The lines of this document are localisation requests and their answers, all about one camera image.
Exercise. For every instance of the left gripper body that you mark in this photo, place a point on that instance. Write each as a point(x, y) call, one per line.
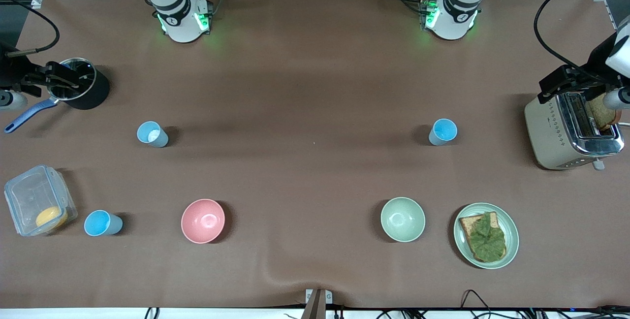
point(593, 70)

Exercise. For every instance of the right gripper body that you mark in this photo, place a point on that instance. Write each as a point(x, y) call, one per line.
point(15, 71)

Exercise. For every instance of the blue cup holding white ball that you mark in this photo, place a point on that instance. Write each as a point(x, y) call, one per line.
point(155, 143)

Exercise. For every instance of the blue plastic cup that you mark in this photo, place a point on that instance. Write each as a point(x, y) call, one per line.
point(97, 223)
point(444, 130)

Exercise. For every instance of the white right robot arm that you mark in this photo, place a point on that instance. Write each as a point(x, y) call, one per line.
point(179, 21)

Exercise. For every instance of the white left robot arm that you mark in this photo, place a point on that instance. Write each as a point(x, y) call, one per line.
point(453, 18)

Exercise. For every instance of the dark toast slice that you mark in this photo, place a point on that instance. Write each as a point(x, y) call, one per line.
point(603, 114)

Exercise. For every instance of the glass lid with blue knob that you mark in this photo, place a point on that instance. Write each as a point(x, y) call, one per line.
point(84, 70)

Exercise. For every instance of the cream and chrome toaster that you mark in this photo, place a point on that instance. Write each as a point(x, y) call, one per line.
point(551, 134)

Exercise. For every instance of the white ball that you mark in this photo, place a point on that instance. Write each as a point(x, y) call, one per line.
point(153, 135)

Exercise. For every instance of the clear plastic storage container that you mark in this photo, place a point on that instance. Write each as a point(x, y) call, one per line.
point(29, 196)

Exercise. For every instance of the yellow round food piece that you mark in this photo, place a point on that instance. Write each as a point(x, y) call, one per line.
point(50, 218)

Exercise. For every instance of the pale green plate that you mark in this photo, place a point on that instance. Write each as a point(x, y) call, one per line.
point(512, 235)

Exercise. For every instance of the brown bread slice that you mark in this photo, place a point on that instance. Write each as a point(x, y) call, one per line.
point(466, 225)

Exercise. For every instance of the green lettuce leaf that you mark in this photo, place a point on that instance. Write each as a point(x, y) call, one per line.
point(487, 240)

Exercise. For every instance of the pink bowl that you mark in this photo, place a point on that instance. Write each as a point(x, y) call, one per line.
point(203, 220)

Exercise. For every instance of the pale green bowl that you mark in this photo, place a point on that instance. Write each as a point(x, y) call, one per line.
point(402, 219)

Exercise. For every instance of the brown table mat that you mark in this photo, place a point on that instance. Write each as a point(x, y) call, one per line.
point(295, 63)

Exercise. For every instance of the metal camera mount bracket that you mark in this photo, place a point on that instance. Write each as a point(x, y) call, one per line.
point(316, 304)

